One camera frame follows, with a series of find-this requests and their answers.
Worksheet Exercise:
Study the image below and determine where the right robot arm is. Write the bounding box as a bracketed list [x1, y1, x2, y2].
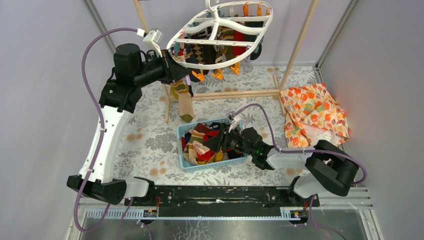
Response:
[203, 127, 360, 206]

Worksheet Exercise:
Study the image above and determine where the striped beige brown sock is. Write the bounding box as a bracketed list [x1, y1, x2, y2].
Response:
[170, 79, 195, 123]

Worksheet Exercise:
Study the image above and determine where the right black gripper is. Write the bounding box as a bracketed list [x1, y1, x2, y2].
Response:
[202, 124, 255, 157]

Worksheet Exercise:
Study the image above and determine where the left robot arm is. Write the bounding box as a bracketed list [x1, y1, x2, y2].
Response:
[66, 43, 189, 206]

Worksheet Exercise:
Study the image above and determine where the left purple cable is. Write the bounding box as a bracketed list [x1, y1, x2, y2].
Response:
[72, 27, 143, 240]

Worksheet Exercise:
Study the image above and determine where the blue plastic basket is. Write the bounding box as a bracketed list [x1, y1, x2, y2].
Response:
[176, 117, 248, 173]

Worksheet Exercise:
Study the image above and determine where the red hanging sock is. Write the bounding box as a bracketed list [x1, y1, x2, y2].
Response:
[232, 30, 248, 59]

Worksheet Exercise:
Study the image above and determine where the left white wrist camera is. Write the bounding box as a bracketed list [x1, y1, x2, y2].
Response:
[136, 28, 163, 58]

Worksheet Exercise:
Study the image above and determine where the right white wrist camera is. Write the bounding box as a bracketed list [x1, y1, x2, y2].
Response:
[227, 111, 241, 132]

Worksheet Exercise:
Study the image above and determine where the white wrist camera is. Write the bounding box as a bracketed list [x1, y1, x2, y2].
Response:
[227, 111, 241, 132]
[136, 28, 163, 58]

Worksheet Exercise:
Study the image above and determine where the white round clip hanger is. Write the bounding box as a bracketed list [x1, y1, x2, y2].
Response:
[166, 0, 274, 70]

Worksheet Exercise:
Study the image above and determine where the floral orange cloth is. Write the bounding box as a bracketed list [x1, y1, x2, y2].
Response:
[280, 83, 350, 148]

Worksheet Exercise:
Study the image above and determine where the wooden drying rack frame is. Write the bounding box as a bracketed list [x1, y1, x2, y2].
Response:
[133, 0, 320, 124]

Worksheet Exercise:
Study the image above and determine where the argyle dark hanging sock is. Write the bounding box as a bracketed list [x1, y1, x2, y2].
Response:
[190, 43, 206, 65]

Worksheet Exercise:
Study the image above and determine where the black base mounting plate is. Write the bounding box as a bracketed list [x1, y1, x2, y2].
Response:
[124, 185, 320, 219]

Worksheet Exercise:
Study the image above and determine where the pile of socks in basket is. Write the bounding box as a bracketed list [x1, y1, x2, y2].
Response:
[180, 122, 243, 166]

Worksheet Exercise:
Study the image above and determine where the dark green hanging sock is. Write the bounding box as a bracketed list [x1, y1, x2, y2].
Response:
[246, 21, 264, 61]

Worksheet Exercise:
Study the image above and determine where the floral table mat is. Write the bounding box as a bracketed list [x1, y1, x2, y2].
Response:
[114, 66, 306, 186]

